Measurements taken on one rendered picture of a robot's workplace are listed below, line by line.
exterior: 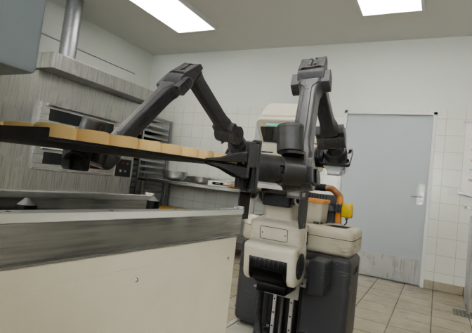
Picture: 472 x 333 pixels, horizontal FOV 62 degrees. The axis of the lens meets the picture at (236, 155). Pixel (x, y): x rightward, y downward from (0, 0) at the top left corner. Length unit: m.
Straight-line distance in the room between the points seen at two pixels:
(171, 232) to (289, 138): 0.30
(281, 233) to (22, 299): 1.21
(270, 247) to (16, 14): 1.42
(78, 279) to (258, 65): 5.57
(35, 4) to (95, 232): 0.38
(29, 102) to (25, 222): 3.90
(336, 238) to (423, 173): 3.49
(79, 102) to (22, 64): 4.40
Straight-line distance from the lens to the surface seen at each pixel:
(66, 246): 0.58
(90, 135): 0.55
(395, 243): 5.25
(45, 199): 0.91
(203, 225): 0.83
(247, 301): 2.02
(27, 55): 0.29
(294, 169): 0.79
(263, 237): 1.66
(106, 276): 0.63
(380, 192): 5.25
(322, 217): 1.91
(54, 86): 4.49
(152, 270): 0.71
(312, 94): 1.06
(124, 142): 0.59
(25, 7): 0.29
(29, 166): 4.34
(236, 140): 1.62
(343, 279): 1.84
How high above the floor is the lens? 0.97
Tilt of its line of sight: 4 degrees up
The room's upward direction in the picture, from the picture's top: 7 degrees clockwise
